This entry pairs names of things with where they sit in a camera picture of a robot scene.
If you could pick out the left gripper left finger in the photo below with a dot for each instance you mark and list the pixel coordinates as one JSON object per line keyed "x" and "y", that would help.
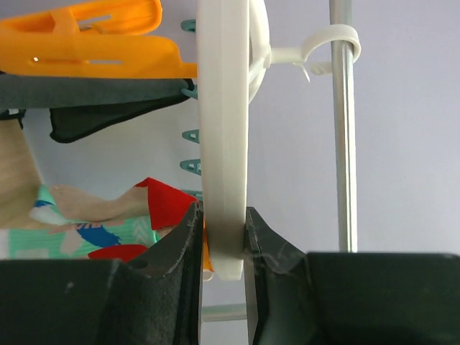
{"x": 153, "y": 299}

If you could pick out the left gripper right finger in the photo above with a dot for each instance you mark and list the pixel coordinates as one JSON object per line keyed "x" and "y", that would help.
{"x": 293, "y": 297}

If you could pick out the white round clip hanger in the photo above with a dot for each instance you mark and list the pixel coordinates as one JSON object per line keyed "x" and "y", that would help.
{"x": 113, "y": 39}

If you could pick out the black triangular sock on hanger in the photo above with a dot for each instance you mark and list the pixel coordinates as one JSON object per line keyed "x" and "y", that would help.
{"x": 80, "y": 107}

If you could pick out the teal patterned sock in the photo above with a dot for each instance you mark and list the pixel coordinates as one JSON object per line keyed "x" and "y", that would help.
{"x": 73, "y": 240}

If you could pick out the white and grey drying rack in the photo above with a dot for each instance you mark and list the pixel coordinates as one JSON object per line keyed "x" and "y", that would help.
{"x": 234, "y": 52}

